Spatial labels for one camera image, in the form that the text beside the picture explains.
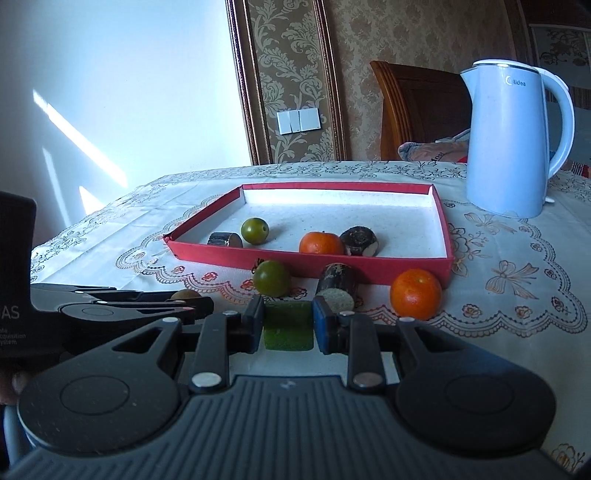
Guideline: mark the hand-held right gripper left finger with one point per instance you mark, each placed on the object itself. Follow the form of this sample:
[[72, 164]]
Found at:
[[256, 323]]

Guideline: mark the person's left hand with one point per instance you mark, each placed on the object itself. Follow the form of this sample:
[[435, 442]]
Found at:
[[14, 384]]

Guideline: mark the small dark sugarcane piece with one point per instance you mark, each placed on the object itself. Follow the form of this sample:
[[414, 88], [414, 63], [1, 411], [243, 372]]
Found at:
[[225, 240]]

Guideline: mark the orange mandarin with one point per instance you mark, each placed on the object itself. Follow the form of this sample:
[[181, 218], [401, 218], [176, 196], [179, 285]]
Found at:
[[322, 243], [415, 294]]

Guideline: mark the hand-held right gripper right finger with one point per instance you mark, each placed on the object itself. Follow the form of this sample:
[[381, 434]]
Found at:
[[323, 327]]

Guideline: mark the striped colourful bedding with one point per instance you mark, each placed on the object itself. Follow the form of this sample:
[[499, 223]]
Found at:
[[579, 168]]

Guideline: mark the brown longan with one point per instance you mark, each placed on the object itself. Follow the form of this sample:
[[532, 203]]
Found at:
[[186, 294]]

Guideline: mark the floral sliding door wardrobe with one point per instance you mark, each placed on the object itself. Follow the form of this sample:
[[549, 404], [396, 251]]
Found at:
[[558, 50]]

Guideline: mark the short wide sugarcane piece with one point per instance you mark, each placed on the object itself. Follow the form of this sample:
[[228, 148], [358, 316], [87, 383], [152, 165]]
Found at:
[[360, 240]]

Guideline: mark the white electric kettle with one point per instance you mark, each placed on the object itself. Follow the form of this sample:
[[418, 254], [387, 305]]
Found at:
[[503, 147]]

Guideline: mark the red shallow cardboard tray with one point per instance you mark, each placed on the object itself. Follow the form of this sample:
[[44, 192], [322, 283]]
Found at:
[[415, 272]]

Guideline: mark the brown wall panel frame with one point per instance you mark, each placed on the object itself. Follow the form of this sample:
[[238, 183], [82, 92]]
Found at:
[[242, 92]]

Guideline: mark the pink folded blanket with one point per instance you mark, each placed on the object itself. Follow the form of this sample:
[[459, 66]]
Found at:
[[434, 150]]

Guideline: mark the white wall light switch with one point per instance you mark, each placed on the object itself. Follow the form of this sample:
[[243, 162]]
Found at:
[[298, 120]]

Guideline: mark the green round fruit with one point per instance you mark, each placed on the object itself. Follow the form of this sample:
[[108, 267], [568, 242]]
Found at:
[[254, 230], [271, 278]]

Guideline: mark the green cucumber piece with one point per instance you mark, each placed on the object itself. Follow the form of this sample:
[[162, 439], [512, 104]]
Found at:
[[287, 330]]

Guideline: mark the long dark sugarcane piece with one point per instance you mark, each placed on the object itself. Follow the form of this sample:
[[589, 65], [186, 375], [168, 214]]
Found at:
[[336, 282]]

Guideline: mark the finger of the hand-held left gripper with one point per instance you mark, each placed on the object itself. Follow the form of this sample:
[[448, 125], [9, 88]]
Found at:
[[83, 294], [115, 318]]

